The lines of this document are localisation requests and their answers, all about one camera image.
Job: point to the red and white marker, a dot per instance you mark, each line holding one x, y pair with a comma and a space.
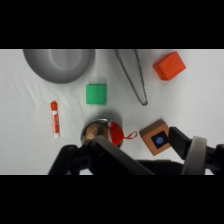
55, 120

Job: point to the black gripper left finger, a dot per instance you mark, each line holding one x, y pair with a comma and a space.
100, 156

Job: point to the small metal pan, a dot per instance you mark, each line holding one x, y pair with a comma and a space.
84, 133

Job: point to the gingerbread plush with red hat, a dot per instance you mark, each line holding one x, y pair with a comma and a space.
116, 133

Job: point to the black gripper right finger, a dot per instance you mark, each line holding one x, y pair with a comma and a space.
200, 156

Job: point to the grey bowl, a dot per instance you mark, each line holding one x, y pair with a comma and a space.
43, 68

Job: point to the wooden block with blue dot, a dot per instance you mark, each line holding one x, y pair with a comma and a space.
154, 138

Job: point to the green cube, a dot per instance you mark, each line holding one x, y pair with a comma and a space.
96, 94

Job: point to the red wooden cube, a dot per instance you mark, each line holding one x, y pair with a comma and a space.
169, 66

